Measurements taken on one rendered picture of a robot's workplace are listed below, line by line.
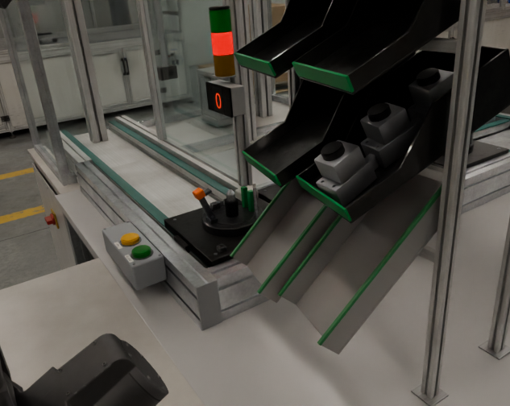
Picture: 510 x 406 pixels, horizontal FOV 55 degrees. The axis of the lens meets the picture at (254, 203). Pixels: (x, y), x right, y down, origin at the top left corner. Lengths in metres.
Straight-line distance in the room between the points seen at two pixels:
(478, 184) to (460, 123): 0.82
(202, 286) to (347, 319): 0.33
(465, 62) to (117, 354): 0.47
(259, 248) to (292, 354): 0.20
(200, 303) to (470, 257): 0.63
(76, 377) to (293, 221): 0.56
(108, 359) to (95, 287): 0.79
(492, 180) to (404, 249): 0.83
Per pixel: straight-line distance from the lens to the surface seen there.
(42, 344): 1.06
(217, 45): 1.21
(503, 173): 1.53
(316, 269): 0.79
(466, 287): 1.12
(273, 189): 1.27
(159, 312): 1.05
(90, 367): 0.40
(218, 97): 1.23
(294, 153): 0.78
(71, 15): 1.98
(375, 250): 0.75
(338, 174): 0.62
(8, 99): 6.17
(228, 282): 0.96
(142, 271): 1.04
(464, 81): 0.62
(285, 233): 0.87
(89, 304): 1.13
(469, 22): 0.61
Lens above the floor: 1.47
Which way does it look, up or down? 25 degrees down
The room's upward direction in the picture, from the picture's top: 4 degrees counter-clockwise
